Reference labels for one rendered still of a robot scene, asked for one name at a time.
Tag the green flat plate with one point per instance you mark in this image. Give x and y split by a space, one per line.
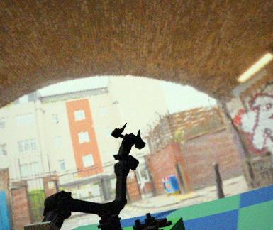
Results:
158 224

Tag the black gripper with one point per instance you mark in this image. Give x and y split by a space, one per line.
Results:
117 133

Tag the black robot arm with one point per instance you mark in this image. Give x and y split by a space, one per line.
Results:
59 206

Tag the black micro servo with orange cable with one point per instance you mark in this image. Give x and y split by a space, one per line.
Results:
109 222

